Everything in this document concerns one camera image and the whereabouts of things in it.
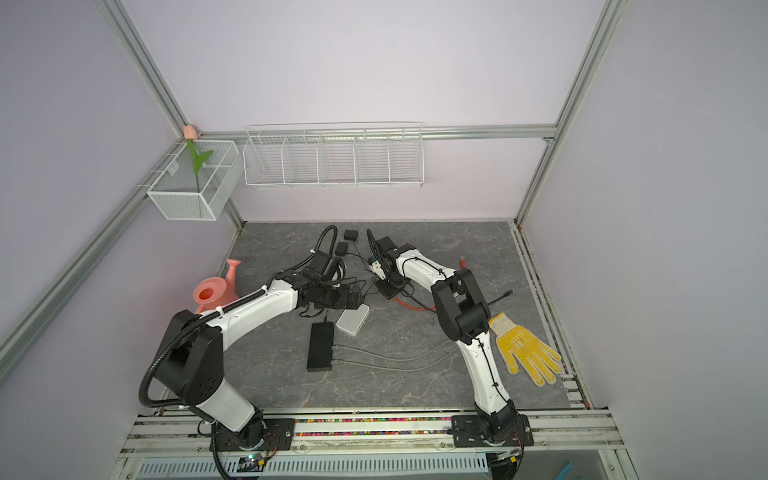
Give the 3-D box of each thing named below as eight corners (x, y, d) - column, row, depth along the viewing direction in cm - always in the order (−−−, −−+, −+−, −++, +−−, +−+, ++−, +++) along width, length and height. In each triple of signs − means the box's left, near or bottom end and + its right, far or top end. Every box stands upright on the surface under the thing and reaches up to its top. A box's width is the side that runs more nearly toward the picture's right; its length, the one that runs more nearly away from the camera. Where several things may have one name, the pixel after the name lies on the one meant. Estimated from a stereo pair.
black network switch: (305, 371, 86) (303, 368, 84) (314, 326, 95) (312, 322, 92) (331, 371, 86) (329, 368, 84) (337, 326, 95) (336, 322, 92)
